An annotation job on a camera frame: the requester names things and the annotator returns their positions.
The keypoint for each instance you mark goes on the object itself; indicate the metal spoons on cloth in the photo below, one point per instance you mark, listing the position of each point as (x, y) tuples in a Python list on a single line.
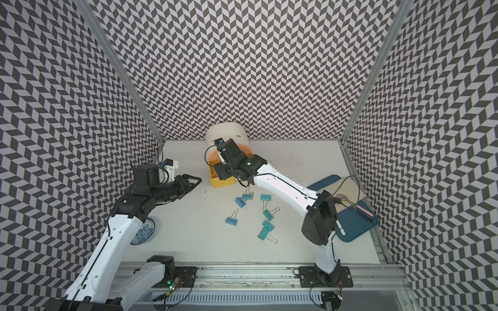
[(344, 198)]

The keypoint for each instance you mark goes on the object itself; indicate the teal cutting board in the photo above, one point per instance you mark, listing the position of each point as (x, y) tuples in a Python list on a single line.
[(353, 223)]

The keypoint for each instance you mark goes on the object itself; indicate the yellow drawer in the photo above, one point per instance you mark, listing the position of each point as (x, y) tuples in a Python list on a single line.
[(216, 182)]

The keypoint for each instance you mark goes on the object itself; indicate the green binder clip top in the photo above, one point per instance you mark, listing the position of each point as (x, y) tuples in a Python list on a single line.
[(248, 195)]

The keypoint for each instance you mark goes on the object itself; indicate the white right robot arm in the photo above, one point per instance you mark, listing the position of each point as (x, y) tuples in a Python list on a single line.
[(317, 209)]

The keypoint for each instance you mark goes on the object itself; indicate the green binder clip upper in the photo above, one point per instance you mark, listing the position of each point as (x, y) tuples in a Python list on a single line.
[(265, 198)]

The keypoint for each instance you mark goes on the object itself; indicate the blue binder clip upper left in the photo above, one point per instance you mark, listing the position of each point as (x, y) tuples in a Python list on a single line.
[(240, 202)]

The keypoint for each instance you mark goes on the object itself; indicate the green binder clip middle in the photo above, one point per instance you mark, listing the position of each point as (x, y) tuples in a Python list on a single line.
[(269, 214)]

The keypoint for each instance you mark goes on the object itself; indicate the beige cloth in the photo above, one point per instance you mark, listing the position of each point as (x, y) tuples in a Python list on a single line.
[(346, 187)]

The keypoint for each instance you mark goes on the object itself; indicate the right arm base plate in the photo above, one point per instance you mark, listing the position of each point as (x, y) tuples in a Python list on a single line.
[(312, 276)]

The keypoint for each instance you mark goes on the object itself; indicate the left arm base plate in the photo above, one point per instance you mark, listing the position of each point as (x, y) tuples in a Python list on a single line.
[(184, 276)]

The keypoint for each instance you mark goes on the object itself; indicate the white round drawer cabinet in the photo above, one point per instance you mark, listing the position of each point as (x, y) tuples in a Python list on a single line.
[(228, 131)]

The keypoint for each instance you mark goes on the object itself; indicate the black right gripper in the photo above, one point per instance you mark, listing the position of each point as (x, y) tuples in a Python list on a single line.
[(221, 171)]

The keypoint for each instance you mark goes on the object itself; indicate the blue patterned bowl near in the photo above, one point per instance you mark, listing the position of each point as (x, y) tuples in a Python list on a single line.
[(145, 233)]

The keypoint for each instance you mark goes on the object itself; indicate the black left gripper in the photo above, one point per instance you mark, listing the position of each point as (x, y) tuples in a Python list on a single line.
[(184, 190)]

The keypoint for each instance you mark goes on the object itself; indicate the green binder clip centre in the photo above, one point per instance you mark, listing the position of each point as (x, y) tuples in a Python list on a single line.
[(268, 225)]

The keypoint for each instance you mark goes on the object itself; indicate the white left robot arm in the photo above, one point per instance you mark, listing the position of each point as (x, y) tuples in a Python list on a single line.
[(152, 187)]

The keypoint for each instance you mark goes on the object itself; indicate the blue binder clip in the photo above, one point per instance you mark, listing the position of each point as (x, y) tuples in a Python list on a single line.
[(232, 219), (240, 202)]

